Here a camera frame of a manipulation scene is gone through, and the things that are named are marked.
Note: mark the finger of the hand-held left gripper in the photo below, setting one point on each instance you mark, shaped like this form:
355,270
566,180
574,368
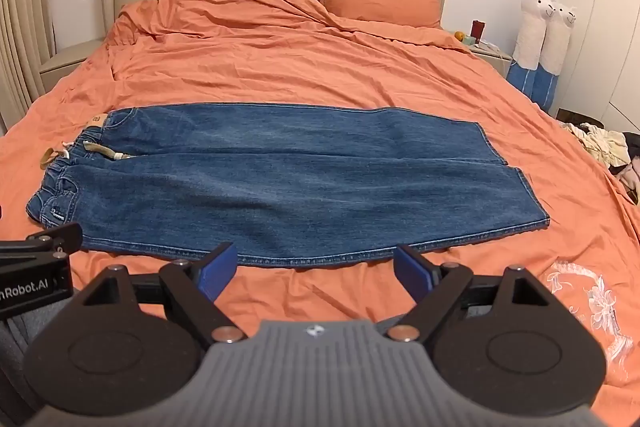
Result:
50,239

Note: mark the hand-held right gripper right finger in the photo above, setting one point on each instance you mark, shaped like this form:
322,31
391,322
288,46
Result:
412,269

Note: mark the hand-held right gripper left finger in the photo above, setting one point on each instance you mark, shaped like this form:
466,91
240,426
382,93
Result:
221,266

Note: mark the blue denim pants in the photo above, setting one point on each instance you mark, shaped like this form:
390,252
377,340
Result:
300,177

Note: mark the person's grey clothing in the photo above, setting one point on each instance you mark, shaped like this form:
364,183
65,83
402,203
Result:
25,324

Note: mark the beige bedside table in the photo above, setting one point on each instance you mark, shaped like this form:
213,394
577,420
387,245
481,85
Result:
492,57
70,57

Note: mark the beige curtain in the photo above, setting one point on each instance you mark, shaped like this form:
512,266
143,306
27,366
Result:
20,32

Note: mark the orange duvet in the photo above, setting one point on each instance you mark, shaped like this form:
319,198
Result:
300,57

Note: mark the pile of clothes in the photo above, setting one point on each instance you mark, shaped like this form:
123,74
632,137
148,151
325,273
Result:
607,147

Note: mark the small green object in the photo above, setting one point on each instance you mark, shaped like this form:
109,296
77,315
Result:
469,40

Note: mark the red cup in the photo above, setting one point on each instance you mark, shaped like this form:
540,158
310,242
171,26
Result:
478,29

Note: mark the white alpaca plush toy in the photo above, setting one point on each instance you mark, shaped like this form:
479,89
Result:
560,42
532,27

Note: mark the white wardrobe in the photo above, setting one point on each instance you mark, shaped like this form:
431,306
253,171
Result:
605,7

